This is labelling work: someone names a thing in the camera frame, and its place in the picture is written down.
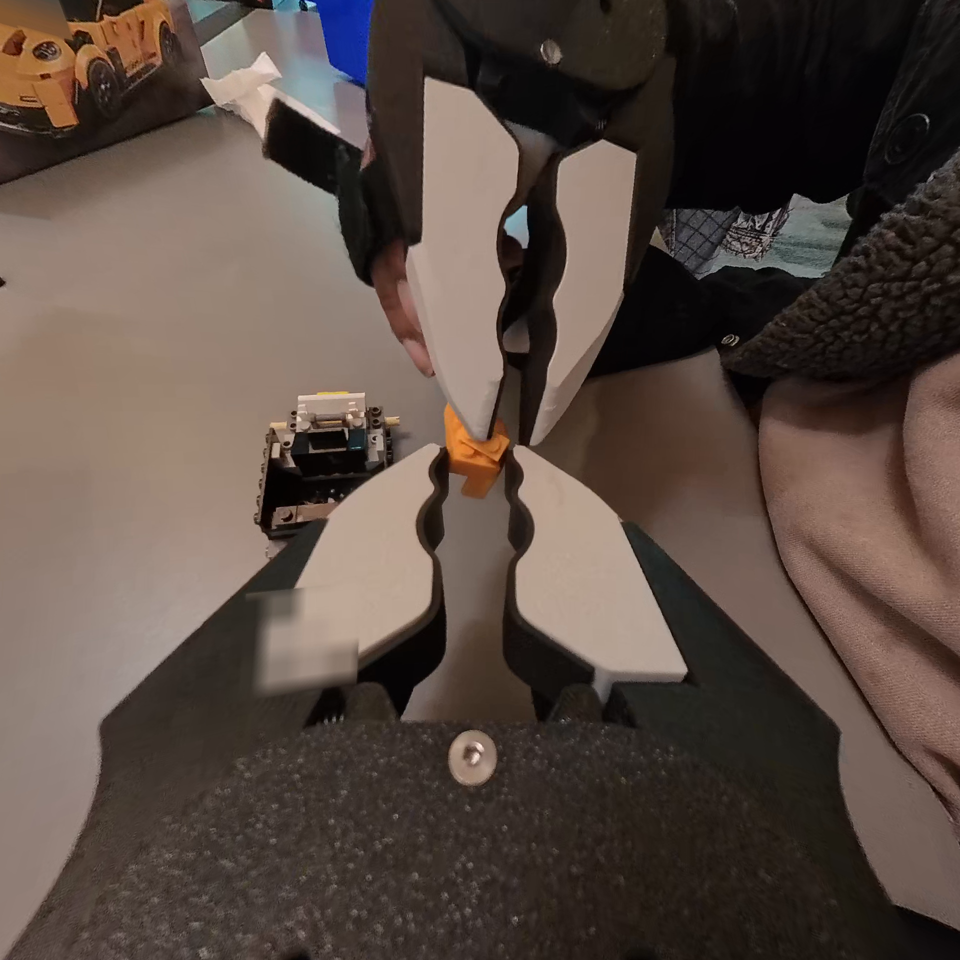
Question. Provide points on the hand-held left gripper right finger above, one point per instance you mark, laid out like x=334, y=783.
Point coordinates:
x=592, y=585

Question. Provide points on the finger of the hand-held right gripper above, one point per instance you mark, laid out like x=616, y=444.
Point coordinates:
x=457, y=247
x=592, y=255

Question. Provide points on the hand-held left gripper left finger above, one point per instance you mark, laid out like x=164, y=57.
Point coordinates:
x=375, y=540

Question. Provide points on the orange toy brick assembly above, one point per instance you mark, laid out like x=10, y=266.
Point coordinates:
x=472, y=465

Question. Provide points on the grey desk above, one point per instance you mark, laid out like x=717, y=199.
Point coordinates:
x=150, y=337

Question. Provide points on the person's right hand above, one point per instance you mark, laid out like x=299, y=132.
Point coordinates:
x=390, y=292

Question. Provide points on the partly built brick car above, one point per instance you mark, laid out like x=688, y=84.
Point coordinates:
x=315, y=480

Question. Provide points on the blue plastic bin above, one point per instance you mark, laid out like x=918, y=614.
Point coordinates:
x=349, y=37

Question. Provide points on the crumpled white paper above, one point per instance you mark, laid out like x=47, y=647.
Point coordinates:
x=240, y=82

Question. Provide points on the person's black fleece jacket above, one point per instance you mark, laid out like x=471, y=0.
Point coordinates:
x=862, y=300

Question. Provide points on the person's beige hoodie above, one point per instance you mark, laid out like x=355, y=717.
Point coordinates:
x=862, y=525

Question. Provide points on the yellow car toy set box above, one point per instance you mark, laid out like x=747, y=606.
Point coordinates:
x=75, y=67

